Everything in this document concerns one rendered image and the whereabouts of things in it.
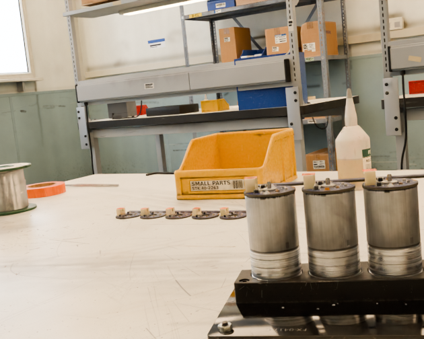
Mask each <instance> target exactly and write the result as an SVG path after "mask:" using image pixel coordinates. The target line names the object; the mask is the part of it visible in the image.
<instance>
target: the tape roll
mask: <svg viewBox="0 0 424 339"><path fill-rule="evenodd" d="M26 188H27V195H28V198H42V197H47V196H54V195H58V194H62V193H64V192H66V187H65V182H43V183H37V184H30V185H27V186H26Z"/></svg>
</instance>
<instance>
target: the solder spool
mask: <svg viewBox="0 0 424 339"><path fill-rule="evenodd" d="M30 166H31V163H13V164H6V165H0V216H5V215H14V214H18V213H23V212H26V211H31V210H33V209H35V208H36V207H37V204H34V203H28V195H27V188H26V180H25V179H24V168H26V167H30Z"/></svg>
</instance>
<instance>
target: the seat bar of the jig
mask: <svg viewBox="0 0 424 339"><path fill-rule="evenodd" d="M422 261H423V272H422V273H421V274H418V275H415V276H409V277H403V278H386V277H380V276H375V275H372V274H370V273H369V268H368V261H366V262H361V273H360V274H358V275H357V276H353V277H350V278H342V279H321V278H314V277H312V276H310V275H309V266H308V263H303V264H302V274H301V275H299V276H297V277H295V278H291V279H287V280H276V281H267V280H258V279H255V278H253V277H252V269H251V270H242V271H241V272H240V273H239V275H238V277H237V279H236V281H235V282H234V291H235V298H236V303H300V302H339V301H416V300H424V260H422Z"/></svg>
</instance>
